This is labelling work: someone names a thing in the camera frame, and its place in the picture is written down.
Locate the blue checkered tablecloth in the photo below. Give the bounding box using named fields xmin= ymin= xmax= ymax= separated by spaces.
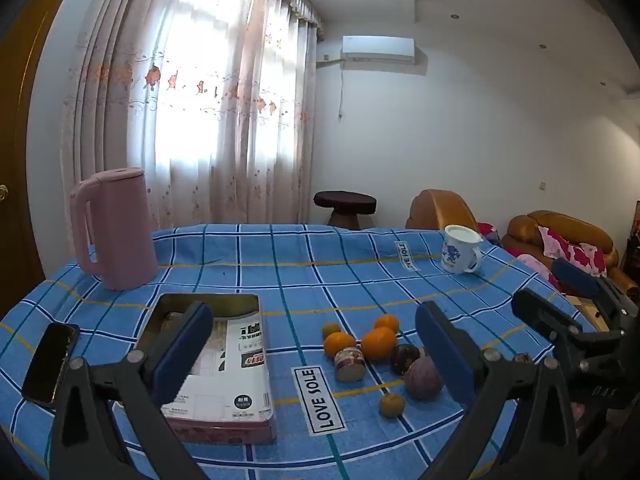
xmin=0 ymin=223 xmax=601 ymax=480

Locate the orange leather armchair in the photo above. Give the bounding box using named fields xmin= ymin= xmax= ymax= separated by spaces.
xmin=405 ymin=189 xmax=481 ymax=233

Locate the brown wooden door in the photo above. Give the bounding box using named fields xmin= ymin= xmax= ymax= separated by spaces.
xmin=0 ymin=0 xmax=71 ymax=306

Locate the purple passion fruit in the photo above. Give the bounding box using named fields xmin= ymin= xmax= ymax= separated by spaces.
xmin=404 ymin=356 xmax=445 ymax=401

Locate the dark round wooden stool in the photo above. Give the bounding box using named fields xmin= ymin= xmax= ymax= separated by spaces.
xmin=313 ymin=190 xmax=378 ymax=231

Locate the sheer floral curtain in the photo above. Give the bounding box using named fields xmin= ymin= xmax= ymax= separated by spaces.
xmin=60 ymin=0 xmax=321 ymax=241

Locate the white mug with blue print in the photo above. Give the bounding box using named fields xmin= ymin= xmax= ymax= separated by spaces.
xmin=440 ymin=224 xmax=485 ymax=275

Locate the small red-labelled jar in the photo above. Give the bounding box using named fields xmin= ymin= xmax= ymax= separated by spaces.
xmin=334 ymin=346 xmax=367 ymax=383

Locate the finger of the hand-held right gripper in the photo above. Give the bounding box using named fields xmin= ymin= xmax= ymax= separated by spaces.
xmin=551 ymin=258 xmax=640 ymax=333
xmin=511 ymin=287 xmax=601 ymax=361

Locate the white air conditioner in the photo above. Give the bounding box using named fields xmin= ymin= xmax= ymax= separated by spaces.
xmin=341 ymin=35 xmax=417 ymax=65

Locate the small brownish fruit front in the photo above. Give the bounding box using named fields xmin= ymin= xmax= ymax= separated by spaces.
xmin=379 ymin=392 xmax=405 ymax=419

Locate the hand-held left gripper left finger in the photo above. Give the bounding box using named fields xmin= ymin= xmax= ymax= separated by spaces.
xmin=50 ymin=301 xmax=216 ymax=480

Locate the black smartphone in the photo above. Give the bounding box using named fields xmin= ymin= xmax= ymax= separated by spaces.
xmin=21 ymin=323 xmax=81 ymax=407

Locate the pink electric kettle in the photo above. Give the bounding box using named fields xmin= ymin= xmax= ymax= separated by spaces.
xmin=69 ymin=168 xmax=160 ymax=291

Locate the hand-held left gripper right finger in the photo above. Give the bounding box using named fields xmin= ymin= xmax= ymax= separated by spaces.
xmin=415 ymin=301 xmax=581 ymax=480

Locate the pink floral cushion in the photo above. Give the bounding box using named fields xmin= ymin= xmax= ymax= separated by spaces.
xmin=537 ymin=226 xmax=607 ymax=277

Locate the orange leather sofa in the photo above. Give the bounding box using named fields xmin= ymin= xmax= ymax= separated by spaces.
xmin=501 ymin=210 xmax=640 ymax=301

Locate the dark brown passion fruit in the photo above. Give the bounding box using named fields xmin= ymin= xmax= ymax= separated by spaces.
xmin=389 ymin=343 xmax=422 ymax=377

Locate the pink metal tin box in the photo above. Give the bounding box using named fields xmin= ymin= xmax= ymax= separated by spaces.
xmin=134 ymin=293 xmax=278 ymax=446

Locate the printed white paper sheet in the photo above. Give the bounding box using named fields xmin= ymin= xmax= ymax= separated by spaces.
xmin=167 ymin=310 xmax=275 ymax=421

